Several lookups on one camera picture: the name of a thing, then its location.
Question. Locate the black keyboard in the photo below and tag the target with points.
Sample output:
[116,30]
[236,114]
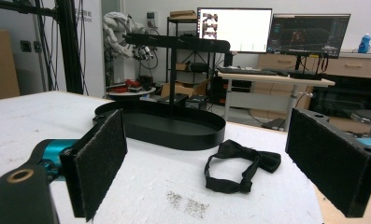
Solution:
[245,71]

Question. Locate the open cardboard box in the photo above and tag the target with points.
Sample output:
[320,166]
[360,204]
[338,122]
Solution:
[186,88]

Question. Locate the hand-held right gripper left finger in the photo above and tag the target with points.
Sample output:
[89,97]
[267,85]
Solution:
[99,161]

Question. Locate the brown cardboard panel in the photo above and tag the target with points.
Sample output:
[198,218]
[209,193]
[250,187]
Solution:
[1,65]

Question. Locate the blue bottle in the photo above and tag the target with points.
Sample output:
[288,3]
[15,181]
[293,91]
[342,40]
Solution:
[364,44]

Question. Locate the black shelf rack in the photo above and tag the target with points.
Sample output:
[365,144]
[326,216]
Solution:
[192,67]

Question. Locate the black wall socket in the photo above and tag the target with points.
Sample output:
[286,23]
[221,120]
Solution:
[37,46]
[25,46]

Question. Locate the flat cardboard box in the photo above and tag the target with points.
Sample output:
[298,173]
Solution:
[183,14]

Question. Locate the red tool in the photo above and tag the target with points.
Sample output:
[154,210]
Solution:
[131,83]

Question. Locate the round white table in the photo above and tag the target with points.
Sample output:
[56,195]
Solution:
[130,92]

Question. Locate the wooden drawer cabinet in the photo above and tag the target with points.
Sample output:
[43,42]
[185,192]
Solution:
[354,67]

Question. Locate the black stand with oval tray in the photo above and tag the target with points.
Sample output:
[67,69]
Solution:
[174,130]

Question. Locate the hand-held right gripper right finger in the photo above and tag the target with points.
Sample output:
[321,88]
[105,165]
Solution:
[326,161]

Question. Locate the monitor with dark screen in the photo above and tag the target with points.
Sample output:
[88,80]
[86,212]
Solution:
[307,34]

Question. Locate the light wooden desk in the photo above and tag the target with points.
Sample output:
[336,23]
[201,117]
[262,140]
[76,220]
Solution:
[298,81]

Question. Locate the black metal frame post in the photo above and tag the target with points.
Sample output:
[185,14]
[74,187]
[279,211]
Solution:
[68,49]

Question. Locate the monitor with white screen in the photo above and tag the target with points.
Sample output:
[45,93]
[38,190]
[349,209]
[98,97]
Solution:
[242,29]

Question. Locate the black bow tie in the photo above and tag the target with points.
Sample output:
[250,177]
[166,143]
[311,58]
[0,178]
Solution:
[236,185]

